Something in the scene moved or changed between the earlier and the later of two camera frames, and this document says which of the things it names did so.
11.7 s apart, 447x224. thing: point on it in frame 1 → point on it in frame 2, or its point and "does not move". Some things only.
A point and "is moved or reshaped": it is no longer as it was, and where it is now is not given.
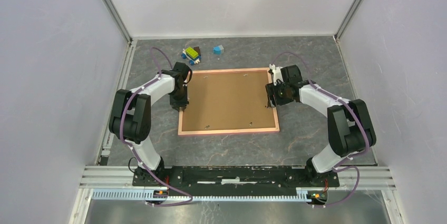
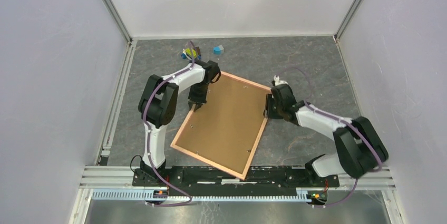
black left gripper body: x=178 y=97 → x=197 y=93
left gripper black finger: x=183 y=107 → x=198 y=105
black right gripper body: x=279 y=92 → x=273 y=109
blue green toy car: x=191 y=55 does not move
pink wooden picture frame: x=276 y=129 → x=232 y=172
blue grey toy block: x=218 y=50 does not move
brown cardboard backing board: x=229 y=101 is moved or reshaped
